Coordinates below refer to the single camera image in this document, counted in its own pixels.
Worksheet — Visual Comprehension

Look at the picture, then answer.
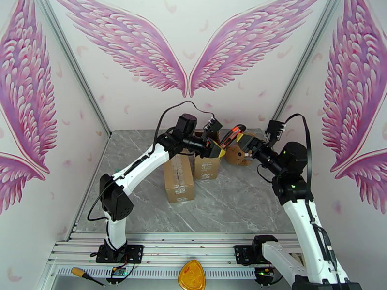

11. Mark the brown teddy bear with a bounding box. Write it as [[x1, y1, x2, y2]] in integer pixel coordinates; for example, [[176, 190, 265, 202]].
[[224, 144, 252, 168]]

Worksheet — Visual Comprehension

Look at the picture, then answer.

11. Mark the orange black utility knife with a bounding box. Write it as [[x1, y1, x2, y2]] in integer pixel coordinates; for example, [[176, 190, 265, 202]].
[[220, 124, 246, 149]]

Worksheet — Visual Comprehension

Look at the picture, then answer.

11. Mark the brown cardboard express box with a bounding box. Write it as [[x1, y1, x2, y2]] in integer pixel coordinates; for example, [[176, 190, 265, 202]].
[[164, 153, 195, 204], [193, 130, 222, 180]]

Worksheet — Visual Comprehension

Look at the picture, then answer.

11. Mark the small green circuit board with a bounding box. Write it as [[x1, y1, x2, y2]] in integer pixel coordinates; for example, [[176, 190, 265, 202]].
[[254, 266, 277, 285], [105, 266, 128, 285]]

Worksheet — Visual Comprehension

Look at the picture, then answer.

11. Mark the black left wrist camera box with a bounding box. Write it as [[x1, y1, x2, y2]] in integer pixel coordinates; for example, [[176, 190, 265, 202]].
[[203, 117, 223, 139]]

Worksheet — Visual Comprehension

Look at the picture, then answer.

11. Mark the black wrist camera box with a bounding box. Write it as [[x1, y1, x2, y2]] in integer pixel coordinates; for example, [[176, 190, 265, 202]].
[[265, 119, 287, 147], [203, 117, 223, 139]]

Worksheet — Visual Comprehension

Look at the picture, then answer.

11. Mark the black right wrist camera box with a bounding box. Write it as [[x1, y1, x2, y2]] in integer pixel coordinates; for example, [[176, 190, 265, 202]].
[[265, 119, 287, 147]]

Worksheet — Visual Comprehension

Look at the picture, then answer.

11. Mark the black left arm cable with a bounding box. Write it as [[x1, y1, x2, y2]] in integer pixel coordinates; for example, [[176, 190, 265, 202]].
[[87, 101, 216, 223]]

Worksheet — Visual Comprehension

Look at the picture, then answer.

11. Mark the aluminium frame corner post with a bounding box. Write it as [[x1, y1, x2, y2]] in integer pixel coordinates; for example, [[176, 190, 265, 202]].
[[33, 0, 113, 139], [265, 0, 345, 138]]

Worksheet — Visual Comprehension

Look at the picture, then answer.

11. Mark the aluminium mounting rail base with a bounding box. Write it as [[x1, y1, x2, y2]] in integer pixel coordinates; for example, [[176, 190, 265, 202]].
[[45, 232, 306, 267]]

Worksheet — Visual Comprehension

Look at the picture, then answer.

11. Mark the aluminium frame side rail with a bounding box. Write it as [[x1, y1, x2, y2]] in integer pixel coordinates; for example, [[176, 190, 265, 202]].
[[65, 136, 112, 242]]

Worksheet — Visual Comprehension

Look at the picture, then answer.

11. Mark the white perforated cable tray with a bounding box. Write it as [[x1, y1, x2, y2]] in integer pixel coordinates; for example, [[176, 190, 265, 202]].
[[56, 266, 258, 278]]

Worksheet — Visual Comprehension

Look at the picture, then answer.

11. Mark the yellow handled screwdriver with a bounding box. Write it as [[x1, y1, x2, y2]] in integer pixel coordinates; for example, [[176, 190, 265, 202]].
[[71, 267, 106, 288]]

